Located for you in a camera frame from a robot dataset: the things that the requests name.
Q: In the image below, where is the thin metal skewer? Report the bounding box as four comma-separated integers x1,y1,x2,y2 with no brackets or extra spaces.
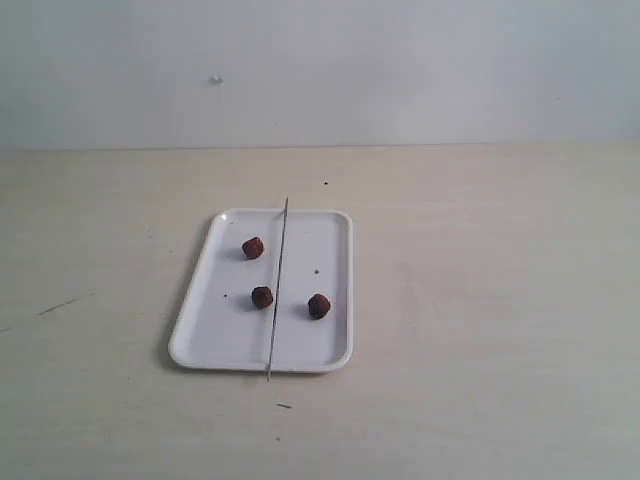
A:
265,197,289,383

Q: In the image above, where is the white rectangular plastic tray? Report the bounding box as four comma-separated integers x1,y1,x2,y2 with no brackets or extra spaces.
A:
168,207,354,373

